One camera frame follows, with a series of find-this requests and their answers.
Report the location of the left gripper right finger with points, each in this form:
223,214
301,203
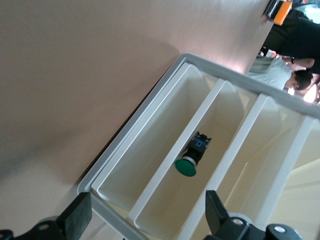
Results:
220,220

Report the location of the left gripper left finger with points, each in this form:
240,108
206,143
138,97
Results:
75,215

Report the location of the green push button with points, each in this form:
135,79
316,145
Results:
186,168

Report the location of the white plastic drawer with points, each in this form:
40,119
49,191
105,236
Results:
307,175
155,140
215,120
265,155

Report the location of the white drawer cabinet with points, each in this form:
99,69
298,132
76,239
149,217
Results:
250,80

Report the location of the person in grey shirt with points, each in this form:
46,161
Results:
275,72

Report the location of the person in black clothing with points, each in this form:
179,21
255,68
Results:
305,37

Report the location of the orange box with black base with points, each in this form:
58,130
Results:
282,12

